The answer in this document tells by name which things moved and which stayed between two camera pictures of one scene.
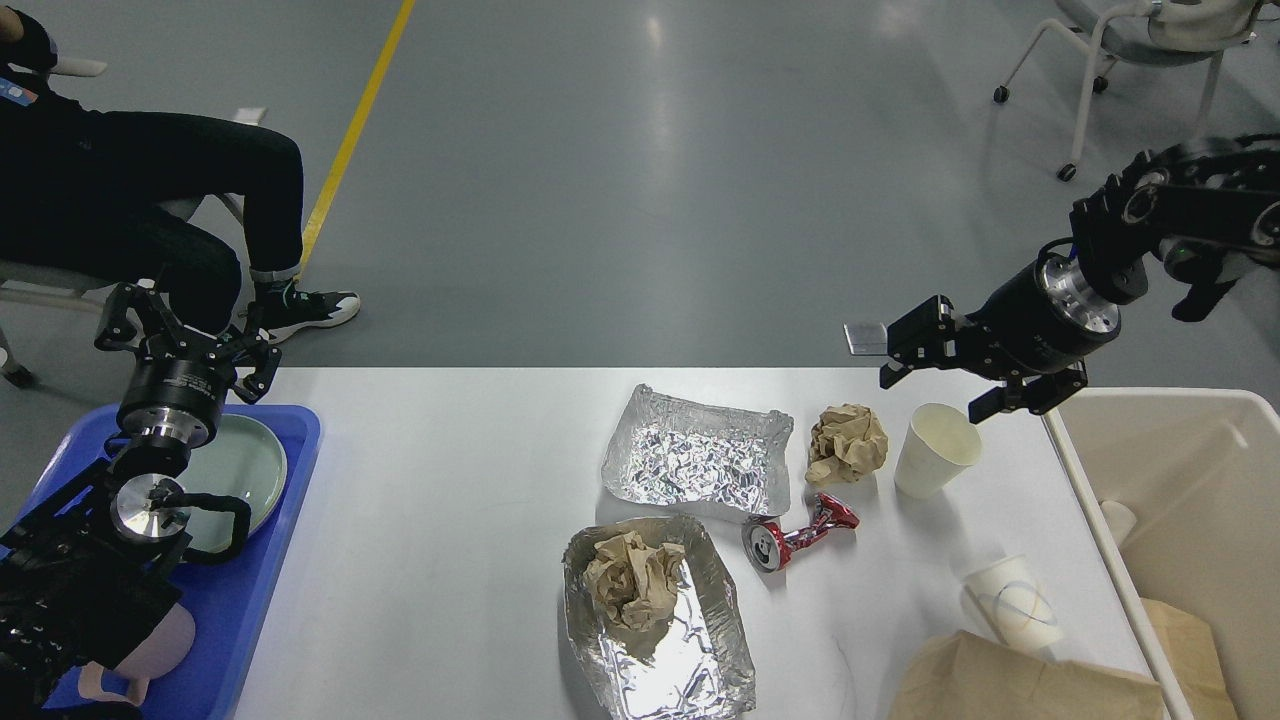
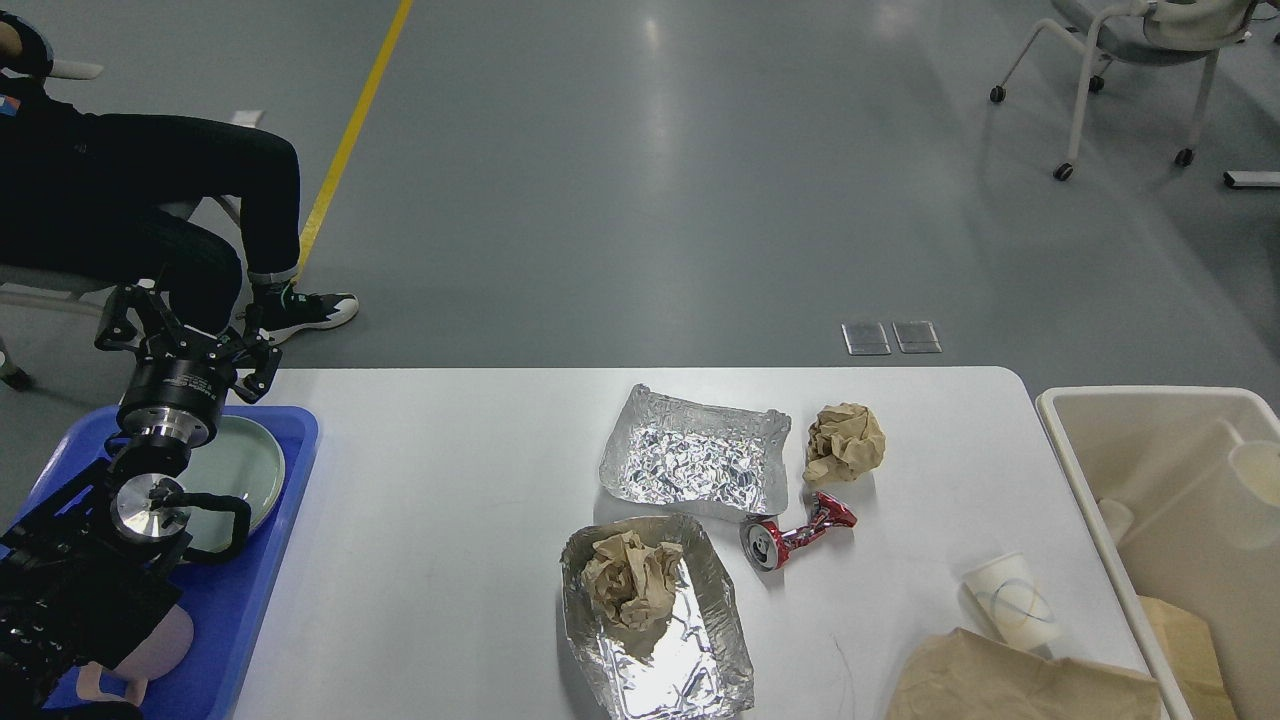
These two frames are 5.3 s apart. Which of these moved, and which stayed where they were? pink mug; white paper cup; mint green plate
Moved: white paper cup
Stayed: mint green plate; pink mug
